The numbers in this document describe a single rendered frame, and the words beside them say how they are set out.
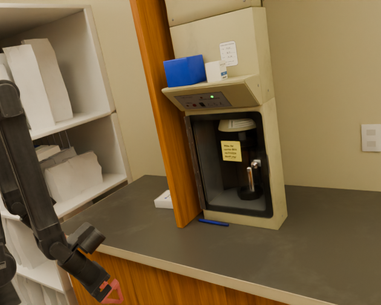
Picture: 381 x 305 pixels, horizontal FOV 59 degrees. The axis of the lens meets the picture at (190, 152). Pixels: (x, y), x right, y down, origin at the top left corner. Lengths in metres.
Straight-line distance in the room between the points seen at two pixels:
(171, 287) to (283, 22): 1.15
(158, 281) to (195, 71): 0.79
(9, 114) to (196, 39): 0.68
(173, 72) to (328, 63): 0.66
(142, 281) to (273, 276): 0.58
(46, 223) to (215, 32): 0.77
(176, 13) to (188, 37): 0.09
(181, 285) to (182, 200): 0.33
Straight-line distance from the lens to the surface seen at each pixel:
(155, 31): 1.30
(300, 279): 1.08
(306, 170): 1.64
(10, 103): 0.80
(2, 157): 1.28
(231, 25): 1.15
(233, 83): 1.04
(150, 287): 1.44
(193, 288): 1.28
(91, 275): 0.98
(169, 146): 1.30
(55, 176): 2.08
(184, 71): 1.13
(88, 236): 0.95
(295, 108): 1.57
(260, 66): 1.14
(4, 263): 0.87
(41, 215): 0.88
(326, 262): 1.14
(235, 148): 1.21
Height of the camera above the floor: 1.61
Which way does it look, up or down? 16 degrees down
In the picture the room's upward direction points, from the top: 11 degrees counter-clockwise
